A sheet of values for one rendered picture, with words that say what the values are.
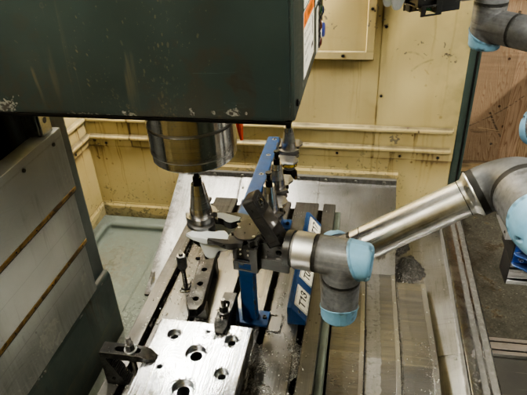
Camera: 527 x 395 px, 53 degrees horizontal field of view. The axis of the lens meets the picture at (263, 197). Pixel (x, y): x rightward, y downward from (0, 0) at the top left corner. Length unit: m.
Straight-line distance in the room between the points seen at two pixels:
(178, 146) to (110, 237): 1.55
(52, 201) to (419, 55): 1.26
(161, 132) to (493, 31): 0.80
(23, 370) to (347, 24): 1.41
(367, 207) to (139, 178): 0.98
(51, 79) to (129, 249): 1.50
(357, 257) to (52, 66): 0.60
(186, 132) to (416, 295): 1.18
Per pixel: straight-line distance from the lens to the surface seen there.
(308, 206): 1.89
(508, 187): 1.03
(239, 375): 1.23
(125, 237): 2.40
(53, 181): 1.38
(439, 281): 1.99
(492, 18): 1.37
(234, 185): 2.17
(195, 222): 1.04
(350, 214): 2.05
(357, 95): 1.98
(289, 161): 1.52
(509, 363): 2.43
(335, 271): 1.00
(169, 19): 0.78
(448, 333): 1.81
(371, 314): 1.72
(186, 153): 0.91
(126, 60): 0.83
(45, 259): 1.39
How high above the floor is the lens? 1.94
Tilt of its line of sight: 32 degrees down
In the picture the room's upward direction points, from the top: 3 degrees counter-clockwise
